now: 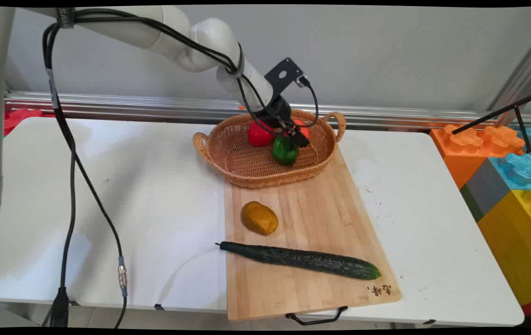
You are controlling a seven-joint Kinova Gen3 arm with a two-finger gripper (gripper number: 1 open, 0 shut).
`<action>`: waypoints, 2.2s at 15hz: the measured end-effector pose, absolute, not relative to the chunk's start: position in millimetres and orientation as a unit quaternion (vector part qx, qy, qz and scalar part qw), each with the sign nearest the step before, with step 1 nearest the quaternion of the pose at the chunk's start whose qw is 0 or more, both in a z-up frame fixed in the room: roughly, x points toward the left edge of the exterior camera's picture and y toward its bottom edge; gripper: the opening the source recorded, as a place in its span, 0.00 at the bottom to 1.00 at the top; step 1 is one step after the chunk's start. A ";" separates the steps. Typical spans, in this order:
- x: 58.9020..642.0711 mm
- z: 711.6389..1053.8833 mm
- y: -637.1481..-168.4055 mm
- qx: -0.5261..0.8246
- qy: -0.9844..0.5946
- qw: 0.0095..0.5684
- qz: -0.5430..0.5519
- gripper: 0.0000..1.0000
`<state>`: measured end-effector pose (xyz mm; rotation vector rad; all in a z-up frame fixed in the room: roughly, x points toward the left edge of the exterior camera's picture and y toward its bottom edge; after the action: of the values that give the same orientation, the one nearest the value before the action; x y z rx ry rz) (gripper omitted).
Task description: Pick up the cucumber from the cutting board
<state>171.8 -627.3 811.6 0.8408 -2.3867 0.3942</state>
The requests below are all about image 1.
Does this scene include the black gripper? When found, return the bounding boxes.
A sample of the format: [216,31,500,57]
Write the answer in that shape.
[252,94,312,148]

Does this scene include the long dark green cucumber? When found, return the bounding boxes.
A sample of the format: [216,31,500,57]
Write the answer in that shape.
[215,241,382,281]

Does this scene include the orange-red tomato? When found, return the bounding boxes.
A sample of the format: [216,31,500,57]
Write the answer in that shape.
[292,119,311,139]

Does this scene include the green bell pepper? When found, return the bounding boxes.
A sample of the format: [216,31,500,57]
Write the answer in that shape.
[272,135,299,165]

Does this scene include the red bell pepper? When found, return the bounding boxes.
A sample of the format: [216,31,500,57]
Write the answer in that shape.
[247,121,275,147]

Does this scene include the woven wicker basket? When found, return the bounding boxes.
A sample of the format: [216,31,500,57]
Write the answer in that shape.
[193,109,346,189]

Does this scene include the wooden cutting board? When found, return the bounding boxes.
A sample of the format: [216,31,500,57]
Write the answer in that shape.
[223,145,402,322]

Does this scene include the brown-orange potato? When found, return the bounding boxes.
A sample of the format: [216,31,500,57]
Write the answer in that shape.
[241,201,279,235]

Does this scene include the orange giant building block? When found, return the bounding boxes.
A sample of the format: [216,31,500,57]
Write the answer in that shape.
[429,123,525,189]

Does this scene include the dark green building block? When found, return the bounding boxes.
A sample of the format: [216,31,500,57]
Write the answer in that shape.
[459,184,485,223]

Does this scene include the grey giant building block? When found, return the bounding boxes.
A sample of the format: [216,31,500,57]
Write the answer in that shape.
[465,158,511,217]

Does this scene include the black tripod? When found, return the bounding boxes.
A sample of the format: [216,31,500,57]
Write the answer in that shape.
[451,87,531,161]

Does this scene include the blue giant building block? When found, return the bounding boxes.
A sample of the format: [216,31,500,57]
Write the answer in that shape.
[488,127,531,191]

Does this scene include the yellow giant building block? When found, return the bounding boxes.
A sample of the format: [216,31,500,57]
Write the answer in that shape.
[477,186,531,324]

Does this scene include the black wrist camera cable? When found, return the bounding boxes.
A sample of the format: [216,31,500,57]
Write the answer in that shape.
[297,75,320,129]

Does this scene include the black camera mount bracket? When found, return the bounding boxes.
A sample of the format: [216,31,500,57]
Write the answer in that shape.
[264,58,305,101]

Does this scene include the horizontal aluminium rail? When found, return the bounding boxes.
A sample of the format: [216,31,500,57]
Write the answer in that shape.
[4,91,531,130]

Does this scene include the black cutting board handle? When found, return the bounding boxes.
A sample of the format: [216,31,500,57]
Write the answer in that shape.
[285,306,349,325]

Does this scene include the thin cable with silver connector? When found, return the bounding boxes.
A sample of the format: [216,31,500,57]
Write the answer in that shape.
[73,149,128,329]

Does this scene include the diagonal aluminium post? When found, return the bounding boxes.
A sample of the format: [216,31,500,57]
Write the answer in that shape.
[486,21,531,126]

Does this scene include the thick black hanging cable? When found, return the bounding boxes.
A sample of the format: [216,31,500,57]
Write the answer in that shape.
[42,21,76,328]

